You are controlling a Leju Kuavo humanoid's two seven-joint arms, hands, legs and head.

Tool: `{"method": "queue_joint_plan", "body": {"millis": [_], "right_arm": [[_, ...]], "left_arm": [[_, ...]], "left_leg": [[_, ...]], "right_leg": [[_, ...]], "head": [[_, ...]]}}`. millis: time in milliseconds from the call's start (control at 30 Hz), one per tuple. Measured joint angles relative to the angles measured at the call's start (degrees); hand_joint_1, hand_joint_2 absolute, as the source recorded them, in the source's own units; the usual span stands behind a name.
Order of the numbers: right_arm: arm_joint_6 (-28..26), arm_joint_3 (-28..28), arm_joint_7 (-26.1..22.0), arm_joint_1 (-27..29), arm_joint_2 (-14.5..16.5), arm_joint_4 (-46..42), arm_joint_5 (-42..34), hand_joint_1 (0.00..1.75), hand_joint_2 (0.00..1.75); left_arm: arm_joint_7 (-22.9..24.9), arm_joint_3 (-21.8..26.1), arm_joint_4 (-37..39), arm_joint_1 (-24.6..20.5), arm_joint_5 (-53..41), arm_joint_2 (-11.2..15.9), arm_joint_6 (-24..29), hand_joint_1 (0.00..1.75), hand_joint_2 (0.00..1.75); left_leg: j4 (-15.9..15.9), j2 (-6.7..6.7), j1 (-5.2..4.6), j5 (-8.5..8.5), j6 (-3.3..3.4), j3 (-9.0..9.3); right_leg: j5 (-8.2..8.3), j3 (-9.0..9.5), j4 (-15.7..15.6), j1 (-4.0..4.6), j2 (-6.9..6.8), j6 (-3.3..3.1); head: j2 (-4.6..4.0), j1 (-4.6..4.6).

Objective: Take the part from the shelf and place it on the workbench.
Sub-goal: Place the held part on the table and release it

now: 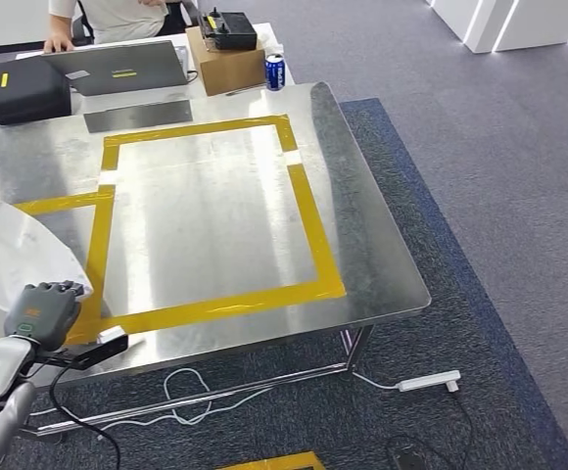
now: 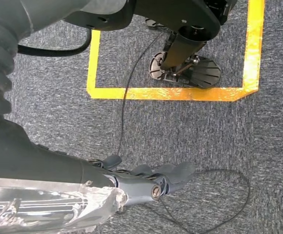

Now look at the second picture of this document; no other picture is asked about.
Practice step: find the grey robot torso shell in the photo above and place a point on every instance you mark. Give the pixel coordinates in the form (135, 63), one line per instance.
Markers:
(102, 5)

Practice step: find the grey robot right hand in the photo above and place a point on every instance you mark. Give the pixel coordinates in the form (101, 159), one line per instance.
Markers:
(34, 161)

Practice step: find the yellow floor tape square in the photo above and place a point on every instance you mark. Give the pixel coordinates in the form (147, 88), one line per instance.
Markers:
(180, 93)

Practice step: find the translucent plastic guard plate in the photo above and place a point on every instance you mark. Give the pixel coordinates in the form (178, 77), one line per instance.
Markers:
(46, 206)

